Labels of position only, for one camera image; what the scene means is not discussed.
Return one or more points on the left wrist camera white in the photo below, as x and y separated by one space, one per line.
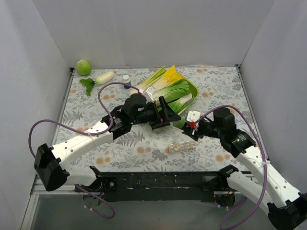
148 94

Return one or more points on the white blue pill bottle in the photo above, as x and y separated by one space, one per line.
127 82

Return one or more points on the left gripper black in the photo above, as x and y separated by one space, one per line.
158 115

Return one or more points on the green napa cabbage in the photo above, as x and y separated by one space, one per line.
173 92

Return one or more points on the green pill bottle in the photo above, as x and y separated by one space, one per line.
180 123

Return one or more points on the white radish with leaves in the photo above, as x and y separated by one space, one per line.
100 80

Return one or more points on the green round cabbage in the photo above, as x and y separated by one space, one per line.
83 67

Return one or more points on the floral patterned table mat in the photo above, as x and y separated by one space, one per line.
144 149

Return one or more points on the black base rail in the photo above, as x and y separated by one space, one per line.
162 186

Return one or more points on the bok choy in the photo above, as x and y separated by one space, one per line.
178 105

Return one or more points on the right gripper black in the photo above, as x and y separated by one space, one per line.
193 129

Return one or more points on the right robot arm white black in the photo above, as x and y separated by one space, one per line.
285 205

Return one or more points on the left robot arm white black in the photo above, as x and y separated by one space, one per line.
53 164

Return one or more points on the leek white green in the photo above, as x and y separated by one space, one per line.
153 80

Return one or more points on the green plastic tray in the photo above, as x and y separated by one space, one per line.
195 94

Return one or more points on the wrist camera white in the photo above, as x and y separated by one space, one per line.
148 94
192 118

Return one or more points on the clear weekly pill organizer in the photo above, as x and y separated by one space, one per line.
176 147

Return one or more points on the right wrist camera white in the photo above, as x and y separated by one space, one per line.
192 118

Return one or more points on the yellow napa cabbage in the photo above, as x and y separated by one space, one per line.
171 76

